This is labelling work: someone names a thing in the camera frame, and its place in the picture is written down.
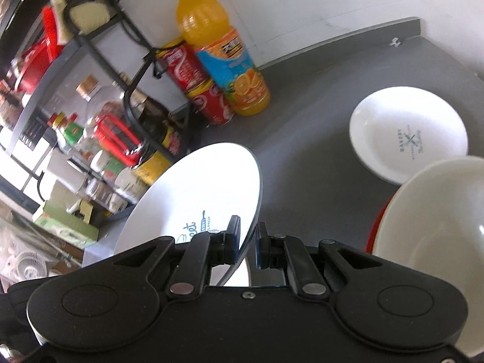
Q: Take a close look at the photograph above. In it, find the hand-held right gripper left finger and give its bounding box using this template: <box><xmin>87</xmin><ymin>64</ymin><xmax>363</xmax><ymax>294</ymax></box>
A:
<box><xmin>110</xmin><ymin>215</ymin><xmax>241</xmax><ymax>297</ymax></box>

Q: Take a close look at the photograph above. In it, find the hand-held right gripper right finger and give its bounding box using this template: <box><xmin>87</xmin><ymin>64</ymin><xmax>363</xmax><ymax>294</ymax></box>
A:
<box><xmin>256</xmin><ymin>222</ymin><xmax>382</xmax><ymax>297</ymax></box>

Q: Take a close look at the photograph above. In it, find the white plate with blue print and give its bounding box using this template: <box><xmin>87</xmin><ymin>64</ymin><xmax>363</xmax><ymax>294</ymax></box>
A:
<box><xmin>113</xmin><ymin>142</ymin><xmax>263</xmax><ymax>288</ymax></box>

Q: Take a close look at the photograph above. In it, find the red and black bowl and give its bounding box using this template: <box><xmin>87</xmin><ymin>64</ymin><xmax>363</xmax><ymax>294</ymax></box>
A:
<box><xmin>365</xmin><ymin>200</ymin><xmax>390</xmax><ymax>254</ymax></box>

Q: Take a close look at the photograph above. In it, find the plain white bowl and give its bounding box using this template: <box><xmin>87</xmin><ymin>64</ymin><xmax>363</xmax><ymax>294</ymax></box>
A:
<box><xmin>372</xmin><ymin>156</ymin><xmax>484</xmax><ymax>360</ymax></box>

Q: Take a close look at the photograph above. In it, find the white plate with grey print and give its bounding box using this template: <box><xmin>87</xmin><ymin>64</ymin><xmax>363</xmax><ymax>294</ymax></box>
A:
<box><xmin>348</xmin><ymin>87</ymin><xmax>469</xmax><ymax>185</ymax></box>

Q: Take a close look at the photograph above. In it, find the white pill bottle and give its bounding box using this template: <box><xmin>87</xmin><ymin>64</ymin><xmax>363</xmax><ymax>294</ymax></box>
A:
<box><xmin>113</xmin><ymin>166</ymin><xmax>147</xmax><ymax>204</ymax></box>

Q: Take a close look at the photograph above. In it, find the red soda can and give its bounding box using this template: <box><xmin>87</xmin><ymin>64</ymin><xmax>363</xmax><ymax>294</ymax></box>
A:
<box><xmin>187</xmin><ymin>79</ymin><xmax>235</xmax><ymax>125</ymax></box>
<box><xmin>156</xmin><ymin>41</ymin><xmax>208</xmax><ymax>97</ymax></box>

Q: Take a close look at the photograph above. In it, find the small glass jar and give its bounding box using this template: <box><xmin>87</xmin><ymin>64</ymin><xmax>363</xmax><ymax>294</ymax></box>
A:
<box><xmin>85</xmin><ymin>178</ymin><xmax>114</xmax><ymax>207</ymax></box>

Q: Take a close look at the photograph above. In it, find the green tissue box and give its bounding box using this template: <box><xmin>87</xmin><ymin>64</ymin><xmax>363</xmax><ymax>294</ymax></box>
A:
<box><xmin>33</xmin><ymin>193</ymin><xmax>100</xmax><ymax>249</ymax></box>

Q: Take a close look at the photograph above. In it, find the orange juice bottle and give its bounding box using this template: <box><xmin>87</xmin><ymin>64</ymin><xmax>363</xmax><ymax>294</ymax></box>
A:
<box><xmin>170</xmin><ymin>0</ymin><xmax>271</xmax><ymax>116</ymax></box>

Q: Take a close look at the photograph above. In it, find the green label sauce bottle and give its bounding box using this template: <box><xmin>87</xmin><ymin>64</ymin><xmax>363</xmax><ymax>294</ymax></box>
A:
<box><xmin>51</xmin><ymin>113</ymin><xmax>89</xmax><ymax>152</ymax></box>

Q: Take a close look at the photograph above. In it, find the small white fan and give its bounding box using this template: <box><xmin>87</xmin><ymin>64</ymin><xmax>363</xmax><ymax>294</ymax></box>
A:
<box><xmin>4</xmin><ymin>250</ymin><xmax>48</xmax><ymax>285</ymax></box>

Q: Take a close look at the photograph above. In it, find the black metal rack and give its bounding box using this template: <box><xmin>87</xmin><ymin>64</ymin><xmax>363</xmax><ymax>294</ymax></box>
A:
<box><xmin>0</xmin><ymin>0</ymin><xmax>197</xmax><ymax>220</ymax></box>

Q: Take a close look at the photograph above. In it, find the red plastic basket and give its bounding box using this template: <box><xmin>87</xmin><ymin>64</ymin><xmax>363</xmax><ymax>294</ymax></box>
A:
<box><xmin>15</xmin><ymin>5</ymin><xmax>76</xmax><ymax>91</ymax></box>

